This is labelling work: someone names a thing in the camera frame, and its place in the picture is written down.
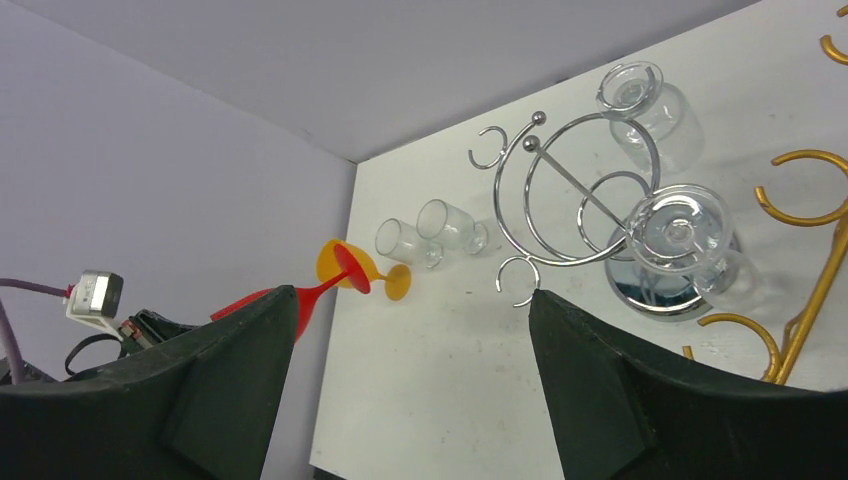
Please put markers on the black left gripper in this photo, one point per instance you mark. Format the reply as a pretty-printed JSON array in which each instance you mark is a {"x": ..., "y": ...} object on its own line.
[{"x": 179, "y": 402}]

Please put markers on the patterned clear glass goblet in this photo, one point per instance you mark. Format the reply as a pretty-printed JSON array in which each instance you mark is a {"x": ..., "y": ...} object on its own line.
[{"x": 455, "y": 229}]

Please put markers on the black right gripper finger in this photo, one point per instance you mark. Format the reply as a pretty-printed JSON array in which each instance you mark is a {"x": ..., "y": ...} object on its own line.
[{"x": 624, "y": 408}]

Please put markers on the gold wire glass rack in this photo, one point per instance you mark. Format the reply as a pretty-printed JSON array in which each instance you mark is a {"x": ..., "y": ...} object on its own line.
[{"x": 777, "y": 98}]

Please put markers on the clear stemmed wine glass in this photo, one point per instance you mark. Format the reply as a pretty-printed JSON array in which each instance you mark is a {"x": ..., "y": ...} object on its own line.
[{"x": 687, "y": 230}]

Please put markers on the red plastic wine glass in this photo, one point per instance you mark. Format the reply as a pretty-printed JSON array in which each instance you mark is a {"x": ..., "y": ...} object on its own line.
[{"x": 307, "y": 297}]

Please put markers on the yellow plastic wine glass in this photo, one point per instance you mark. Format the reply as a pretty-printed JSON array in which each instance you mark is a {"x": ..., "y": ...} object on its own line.
[{"x": 397, "y": 281}]

